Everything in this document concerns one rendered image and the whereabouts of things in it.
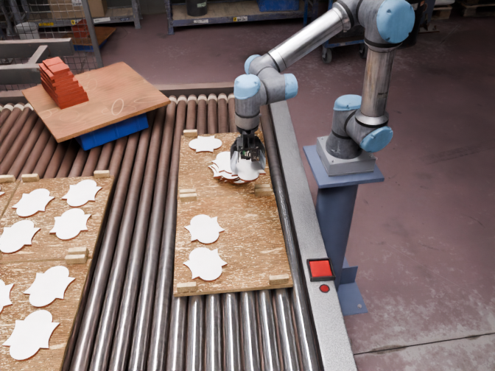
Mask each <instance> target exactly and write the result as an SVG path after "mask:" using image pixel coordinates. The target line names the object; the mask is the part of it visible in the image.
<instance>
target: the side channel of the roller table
mask: <svg viewBox="0 0 495 371"><path fill-rule="evenodd" d="M234 83H235V82H203V83H186V84H169V85H153V86H154V87H155V88H157V89H158V90H159V91H160V92H161V93H162V94H163V95H165V96H166V97H167V98H169V97H170V96H176V98H177V100H178V97H179V96H180V95H184V96H186V98H187V101H188V98H189V96H190V95H192V94H193V95H195V96H196V97H197V99H198V96H199V95H200V94H205V95H206V97H207V101H208V96H209V95H210V94H211V93H213V94H215V95H216V96H217V98H218V96H219V94H221V93H224V94H225V95H226V97H227V99H228V94H230V93H233V92H234ZM19 102H22V103H24V104H25V105H26V104H27V103H28V101H27V99H26V98H25V96H24V95H23V94H22V91H2V92H0V103H1V104H3V105H4V106H5V105H6V104H7V103H13V104H14V105H16V104H17V103H19Z"/></svg>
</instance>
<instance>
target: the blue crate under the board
mask: <svg viewBox="0 0 495 371"><path fill-rule="evenodd" d="M148 127H149V126H148V121H147V114H146V113H142V114H139V115H137V116H134V117H131V118H128V119H125V120H123V121H119V122H116V123H114V124H110V125H108V126H106V127H102V128H99V129H97V130H94V131H91V132H87V133H85V134H82V135H79V136H77V137H74V138H75V139H76V141H77V142H78V144H79V145H80V146H81V147H82V148H83V150H85V151H86V150H88V149H92V148H94V147H96V146H100V145H102V144H106V143H107V142H110V141H114V140H116V139H118V138H121V137H124V136H126V135H129V134H132V133H135V132H138V131H140V130H143V129H146V128H148Z"/></svg>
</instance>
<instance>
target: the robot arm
mask: <svg viewBox="0 0 495 371"><path fill-rule="evenodd" d="M414 23H415V12H414V9H413V7H412V6H411V5H410V4H409V3H408V2H406V1H405V0H337V1H336V2H335V3H333V5H332V8H331V9H330V10H329V11H327V12H326V13H324V14H323V15H321V16H320V17H319V18H317V19H315V20H314V21H313V22H311V23H310V24H308V25H307V26H305V27H304V28H303V29H301V30H299V31H298V32H296V33H295V34H294V35H292V36H291V37H289V38H287V39H286V40H285V41H284V42H282V43H280V44H279V45H277V46H276V47H275V48H273V49H271V50H270V51H269V52H267V53H266V54H264V55H263V56H260V55H258V54H255V55H252V56H250V57H249V58H248V59H247V60H246V62H245V72H246V73H247V74H243V75H241V76H239V77H237V78H236V80H235V83H234V99H235V123H236V129H237V130H238V131H239V133H240V134H241V135H238V137H236V140H234V142H233V144H232V145H231V148H230V167H231V171H232V172H233V171H234V169H235V167H236V164H237V160H238V163H239V158H240V157H241V160H244V159H246V160H250V159H251V162H253V161H257V159H259V162H260V164H261V168H262V169H263V170H264V169H265V166H266V158H265V147H264V144H263V143H262V142H261V139H259V137H258V136H257V135H256V134H255V133H254V132H255V131H257V130H258V129H259V117H260V116H261V113H259V112H260V106H262V105H268V104H272V103H275V102H280V101H286V100H287V99H291V98H294V97H295V96H296V95H297V93H298V83H297V80H296V78H295V76H294V75H293V74H283V75H280V74H279V73H280V72H282V71H283V70H284V69H285V68H287V67H289V66H290V65H292V64H293V63H295V62H296V61H298V60H299V59H301V58H302V57H303V56H305V55H306V54H308V53H310V52H311V51H312V50H314V49H316V48H317V47H318V46H320V45H321V44H322V43H324V42H326V41H327V40H328V39H330V38H332V37H333V36H335V35H336V34H337V33H339V32H340V31H342V30H343V29H346V30H349V29H350V28H352V27H354V26H356V25H361V26H363V27H364V28H365V37H364V42H365V43H366V44H367V45H368V54H367V60H366V67H365V78H364V84H363V89H362V96H357V95H345V96H341V97H339V98H338V99H336V101H335V103H334V108H333V109H334V113H333V120H332V127H331V132H330V134H329V136H328V138H327V140H326V151H327V152H328V153H329V154H330V155H331V156H333V157H335V158H339V159H343V160H349V159H354V158H357V157H359V156H360V155H361V154H362V151H363V150H365V151H366V152H370V153H372V152H378V151H379V150H381V149H383V148H384V147H385V146H387V145H388V144H389V142H390V141H391V139H392V137H393V131H392V130H391V128H390V127H389V126H388V125H387V124H388V119H389V114H388V112H387V111H386V106H387V98H388V94H389V89H390V81H391V76H392V71H393V64H394V59H395V54H396V48H397V47H398V46H400V45H401V44H402V42H403V40H405V39H406V38H407V37H408V36H409V35H408V34H409V32H412V30H413V27H414Z"/></svg>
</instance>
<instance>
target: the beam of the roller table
mask: <svg viewBox="0 0 495 371"><path fill-rule="evenodd" d="M269 109H270V116H271V121H272V125H273V132H274V136H275V142H276V146H277V150H278V157H279V161H280V165H281V172H282V176H283V180H284V187H285V191H286V195H287V202H288V206H289V212H290V216H291V220H292V227H293V232H294V236H295V243H296V247H297V251H298V257H299V261H300V265H301V272H302V276H303V283H304V287H305V291H306V298H307V302H308V306H309V313H310V317H311V321H312V327H313V331H314V335H315V343H316V347H317V354H318V358H319V362H320V368H321V371H358V370H357V366H356V362H355V359H354V354H353V351H352V348H351V343H350V340H349V337H348V331H347V329H346V326H345V320H344V317H343V313H342V309H341V306H340V301H339V298H338V295H337V290H336V287H335V284H334V281H333V280H326V281H314V282H310V279H309V273H308V269H307V265H306V259H309V258H328V256H327V253H326V248H325V245H324V242H323V237H322V234H321V231H320V226H319V223H318V220H317V214H316V212H315V207H314V203H313V200H312V195H311V192H310V189H309V184H308V181H307V178H306V173H305V170H304V167H303V162H302V159H301V154H300V150H299V148H298V142H297V139H296V136H295V131H294V128H293V125H292V120H291V117H290V114H289V109H288V106H287V101H280V102H275V103H272V104H269ZM322 284H326V285H328V286H329V288H330V291H329V292H328V293H322V292H321V291H320V290H319V287H320V285H322Z"/></svg>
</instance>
